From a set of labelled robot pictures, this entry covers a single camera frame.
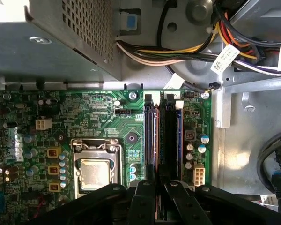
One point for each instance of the white multi-pin power socket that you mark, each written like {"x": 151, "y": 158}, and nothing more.
{"x": 199, "y": 175}

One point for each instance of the grey drive cage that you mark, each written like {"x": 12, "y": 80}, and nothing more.
{"x": 267, "y": 14}

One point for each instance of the yellow-cased coil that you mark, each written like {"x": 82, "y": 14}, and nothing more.
{"x": 53, "y": 170}
{"x": 53, "y": 152}
{"x": 54, "y": 187}

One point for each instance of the metal socket cover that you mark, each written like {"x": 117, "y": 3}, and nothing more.
{"x": 96, "y": 154}

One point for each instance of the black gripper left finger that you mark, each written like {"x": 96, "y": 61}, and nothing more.
{"x": 142, "y": 206}

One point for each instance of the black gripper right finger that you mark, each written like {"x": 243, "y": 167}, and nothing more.
{"x": 182, "y": 206}

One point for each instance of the black PC case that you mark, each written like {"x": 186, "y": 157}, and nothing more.
{"x": 236, "y": 152}

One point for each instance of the silver can capacitor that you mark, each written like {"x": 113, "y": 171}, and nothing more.
{"x": 31, "y": 171}
{"x": 133, "y": 177}
{"x": 133, "y": 168}
{"x": 201, "y": 148}
{"x": 189, "y": 147}
{"x": 29, "y": 138}
{"x": 188, "y": 165}
{"x": 204, "y": 138}
{"x": 30, "y": 153}
{"x": 189, "y": 157}

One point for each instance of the black fan header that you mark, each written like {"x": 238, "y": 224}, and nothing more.
{"x": 123, "y": 113}

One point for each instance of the grey power supply unit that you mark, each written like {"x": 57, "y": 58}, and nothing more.
{"x": 49, "y": 54}

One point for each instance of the blue clip black frame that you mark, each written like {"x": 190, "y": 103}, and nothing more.
{"x": 131, "y": 22}

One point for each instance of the grey coil red core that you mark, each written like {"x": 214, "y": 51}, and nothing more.
{"x": 189, "y": 135}

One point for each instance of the metal locking lever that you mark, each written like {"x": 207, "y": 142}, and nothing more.
{"x": 120, "y": 164}

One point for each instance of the green motherboard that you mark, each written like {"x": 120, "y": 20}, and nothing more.
{"x": 103, "y": 122}

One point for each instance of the blue RAM stick white label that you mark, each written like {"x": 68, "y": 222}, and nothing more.
{"x": 151, "y": 136}

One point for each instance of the silver CPU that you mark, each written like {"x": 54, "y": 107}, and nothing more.
{"x": 94, "y": 173}

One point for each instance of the white four-pin power socket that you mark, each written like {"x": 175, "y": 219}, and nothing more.
{"x": 43, "y": 124}

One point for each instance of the empty RAM slot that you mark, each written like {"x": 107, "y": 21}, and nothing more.
{"x": 162, "y": 131}

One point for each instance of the silver board screw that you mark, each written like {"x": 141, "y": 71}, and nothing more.
{"x": 204, "y": 95}
{"x": 132, "y": 95}

